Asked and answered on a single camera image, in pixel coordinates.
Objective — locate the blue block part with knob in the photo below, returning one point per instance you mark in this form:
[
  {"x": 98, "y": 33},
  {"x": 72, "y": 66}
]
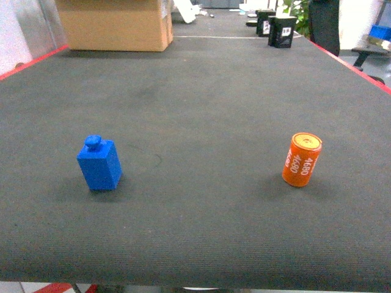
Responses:
[{"x": 99, "y": 163}]

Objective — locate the orange cylindrical cap 4680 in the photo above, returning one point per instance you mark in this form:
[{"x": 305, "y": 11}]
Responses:
[{"x": 301, "y": 159}]

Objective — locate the dark grey table mat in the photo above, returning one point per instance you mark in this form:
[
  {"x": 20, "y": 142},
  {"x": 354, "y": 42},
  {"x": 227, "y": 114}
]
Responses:
[{"x": 202, "y": 131}]

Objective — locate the black box with label far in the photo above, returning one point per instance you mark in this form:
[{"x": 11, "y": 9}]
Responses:
[{"x": 263, "y": 26}]

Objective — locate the black box with label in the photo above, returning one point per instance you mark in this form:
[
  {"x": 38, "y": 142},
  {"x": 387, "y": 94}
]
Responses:
[
  {"x": 263, "y": 26},
  {"x": 281, "y": 31}
]

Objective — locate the black box with label near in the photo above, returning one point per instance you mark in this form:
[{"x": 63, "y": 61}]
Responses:
[{"x": 281, "y": 31}]

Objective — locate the cardboard box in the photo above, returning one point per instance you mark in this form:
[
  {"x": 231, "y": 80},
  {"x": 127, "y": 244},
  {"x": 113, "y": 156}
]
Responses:
[{"x": 141, "y": 26}]

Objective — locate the green potted plant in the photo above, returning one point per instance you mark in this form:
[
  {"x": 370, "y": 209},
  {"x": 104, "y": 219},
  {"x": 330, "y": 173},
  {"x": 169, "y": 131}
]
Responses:
[{"x": 299, "y": 9}]

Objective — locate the black office chair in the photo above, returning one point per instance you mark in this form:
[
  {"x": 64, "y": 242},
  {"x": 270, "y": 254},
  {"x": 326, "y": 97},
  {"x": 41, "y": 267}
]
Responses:
[{"x": 324, "y": 29}]

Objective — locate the blue bin beside chair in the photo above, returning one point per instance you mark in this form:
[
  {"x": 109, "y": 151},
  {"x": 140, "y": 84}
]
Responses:
[{"x": 380, "y": 32}]

